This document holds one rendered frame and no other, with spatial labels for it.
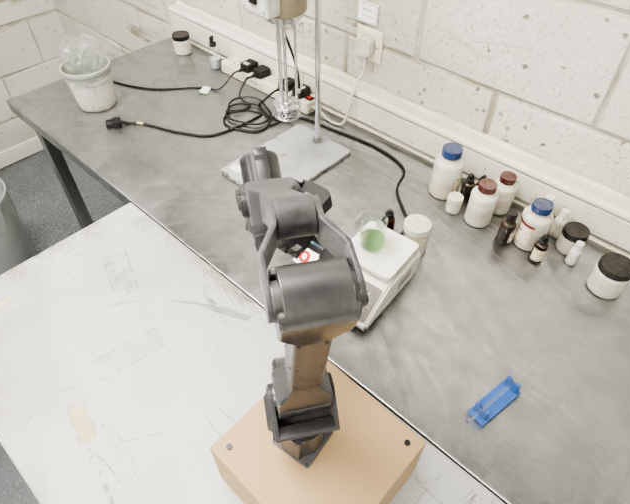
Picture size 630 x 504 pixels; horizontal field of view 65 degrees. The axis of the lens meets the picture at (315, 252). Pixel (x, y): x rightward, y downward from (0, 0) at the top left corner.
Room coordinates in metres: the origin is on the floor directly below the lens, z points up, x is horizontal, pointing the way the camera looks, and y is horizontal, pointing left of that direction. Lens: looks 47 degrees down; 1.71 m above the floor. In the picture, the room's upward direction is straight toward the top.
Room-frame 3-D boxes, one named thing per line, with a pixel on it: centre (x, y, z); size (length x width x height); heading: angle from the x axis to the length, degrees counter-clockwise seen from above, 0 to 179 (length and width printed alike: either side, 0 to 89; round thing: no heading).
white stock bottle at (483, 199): (0.86, -0.38, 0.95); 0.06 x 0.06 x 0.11
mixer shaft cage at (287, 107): (1.09, 0.07, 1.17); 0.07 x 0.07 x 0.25
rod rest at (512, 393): (0.40, -0.31, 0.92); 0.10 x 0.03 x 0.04; 127
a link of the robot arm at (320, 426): (0.29, 0.02, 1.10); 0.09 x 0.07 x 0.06; 103
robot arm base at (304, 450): (0.29, 0.02, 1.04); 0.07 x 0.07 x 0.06; 54
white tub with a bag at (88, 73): (1.38, 0.67, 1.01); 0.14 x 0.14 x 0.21
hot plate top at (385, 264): (0.68, -0.13, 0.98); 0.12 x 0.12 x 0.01; 52
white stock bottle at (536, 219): (0.79, -0.48, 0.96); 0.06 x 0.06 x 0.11
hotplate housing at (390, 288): (0.66, -0.11, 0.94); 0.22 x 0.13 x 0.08; 142
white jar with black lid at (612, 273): (0.66, -0.60, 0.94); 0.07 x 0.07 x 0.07
